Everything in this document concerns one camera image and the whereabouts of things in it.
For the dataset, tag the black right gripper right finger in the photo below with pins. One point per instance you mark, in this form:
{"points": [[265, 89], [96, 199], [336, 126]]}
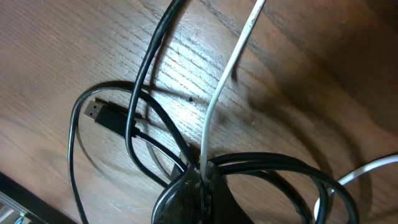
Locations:
{"points": [[219, 203]]}

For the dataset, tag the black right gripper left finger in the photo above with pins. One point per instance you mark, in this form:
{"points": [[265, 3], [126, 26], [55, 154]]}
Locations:
{"points": [[181, 202]]}

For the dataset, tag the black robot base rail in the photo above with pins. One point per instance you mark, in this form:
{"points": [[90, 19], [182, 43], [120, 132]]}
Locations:
{"points": [[31, 206]]}

